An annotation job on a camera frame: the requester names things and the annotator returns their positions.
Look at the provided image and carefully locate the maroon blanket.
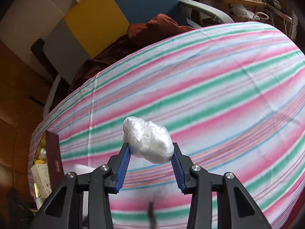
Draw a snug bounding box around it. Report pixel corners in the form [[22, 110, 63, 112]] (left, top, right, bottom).
[[68, 14, 194, 94]]

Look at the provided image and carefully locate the wooden wardrobe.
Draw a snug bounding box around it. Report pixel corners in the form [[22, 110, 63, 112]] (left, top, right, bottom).
[[1, 43, 51, 228]]

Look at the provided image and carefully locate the white bed rail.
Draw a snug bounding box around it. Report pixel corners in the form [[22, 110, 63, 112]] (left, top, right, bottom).
[[179, 0, 234, 24]]

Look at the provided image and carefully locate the striped bed sheet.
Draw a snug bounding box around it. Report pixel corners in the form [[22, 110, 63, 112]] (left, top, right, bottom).
[[28, 22, 304, 228]]

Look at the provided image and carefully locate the large cream carton box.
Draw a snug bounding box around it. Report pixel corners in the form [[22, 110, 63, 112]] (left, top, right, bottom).
[[31, 163, 52, 200]]

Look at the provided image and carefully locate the grey yellow blue headboard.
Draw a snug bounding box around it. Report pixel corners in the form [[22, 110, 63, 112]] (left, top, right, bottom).
[[30, 0, 187, 84]]

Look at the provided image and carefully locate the gold tin box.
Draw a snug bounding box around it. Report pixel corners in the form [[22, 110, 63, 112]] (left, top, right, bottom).
[[29, 130, 66, 210]]

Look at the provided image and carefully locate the white plastic bag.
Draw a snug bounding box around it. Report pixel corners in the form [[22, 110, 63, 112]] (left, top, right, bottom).
[[123, 116, 174, 164]]

